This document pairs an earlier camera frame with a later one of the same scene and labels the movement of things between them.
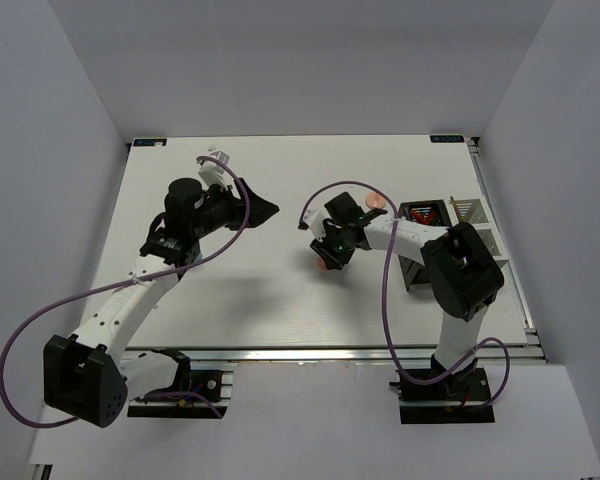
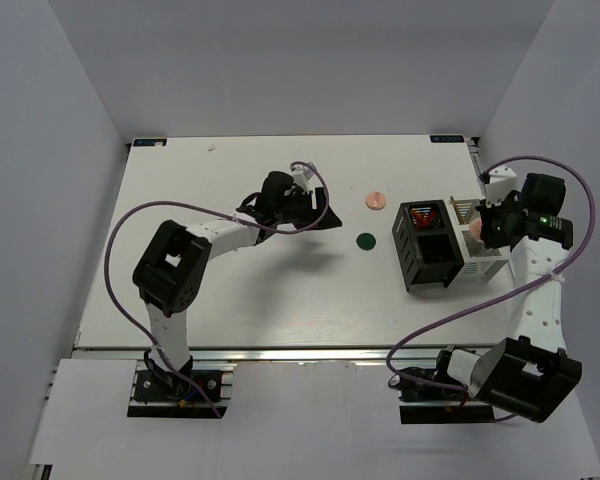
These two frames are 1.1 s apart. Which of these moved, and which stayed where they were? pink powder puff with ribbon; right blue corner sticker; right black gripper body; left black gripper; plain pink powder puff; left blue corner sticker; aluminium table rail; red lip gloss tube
Moved: plain pink powder puff; left black gripper; right black gripper body
Stayed: pink powder puff with ribbon; aluminium table rail; left blue corner sticker; right blue corner sticker; red lip gloss tube
